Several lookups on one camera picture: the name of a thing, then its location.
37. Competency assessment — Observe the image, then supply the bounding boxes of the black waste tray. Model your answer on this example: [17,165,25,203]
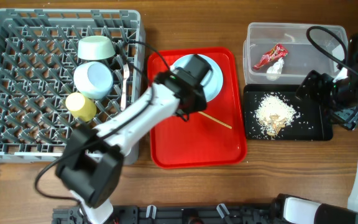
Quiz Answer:
[242,84,333,141]

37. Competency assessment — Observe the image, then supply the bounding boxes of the grey dishwasher rack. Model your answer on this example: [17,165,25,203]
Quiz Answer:
[0,9,145,163]

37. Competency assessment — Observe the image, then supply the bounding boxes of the green bowl with leftovers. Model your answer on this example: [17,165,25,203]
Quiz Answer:
[78,35,116,60]

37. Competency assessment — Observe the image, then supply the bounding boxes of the red plastic tray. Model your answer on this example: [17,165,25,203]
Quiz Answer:
[147,47,247,169]

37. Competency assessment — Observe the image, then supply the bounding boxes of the white plastic fork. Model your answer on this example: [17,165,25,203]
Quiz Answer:
[120,63,130,111]

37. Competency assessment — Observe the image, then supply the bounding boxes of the light blue bowl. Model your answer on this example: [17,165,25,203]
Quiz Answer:
[73,62,113,100]

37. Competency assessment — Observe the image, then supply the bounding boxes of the red snack wrapper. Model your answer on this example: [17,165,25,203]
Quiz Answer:
[253,44,288,70]

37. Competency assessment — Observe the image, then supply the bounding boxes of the light blue plate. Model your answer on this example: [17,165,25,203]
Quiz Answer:
[170,54,223,102]

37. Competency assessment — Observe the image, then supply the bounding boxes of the wooden chopstick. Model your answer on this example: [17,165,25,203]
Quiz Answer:
[198,111,232,129]

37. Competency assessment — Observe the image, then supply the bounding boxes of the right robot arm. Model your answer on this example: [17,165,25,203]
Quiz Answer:
[268,27,358,223]

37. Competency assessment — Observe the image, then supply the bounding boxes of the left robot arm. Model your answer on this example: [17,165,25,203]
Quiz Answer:
[55,54,212,223]

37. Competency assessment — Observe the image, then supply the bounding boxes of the white tissue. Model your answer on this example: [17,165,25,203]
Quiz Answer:
[266,58,285,81]

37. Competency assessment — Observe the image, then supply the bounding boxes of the rice and peanut scraps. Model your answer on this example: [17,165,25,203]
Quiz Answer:
[254,93,300,138]

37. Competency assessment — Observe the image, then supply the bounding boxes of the yellow plastic cup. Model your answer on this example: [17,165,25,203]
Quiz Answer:
[65,92,96,121]

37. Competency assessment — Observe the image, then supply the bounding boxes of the clear plastic bin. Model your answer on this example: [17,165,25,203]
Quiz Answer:
[243,22,339,85]

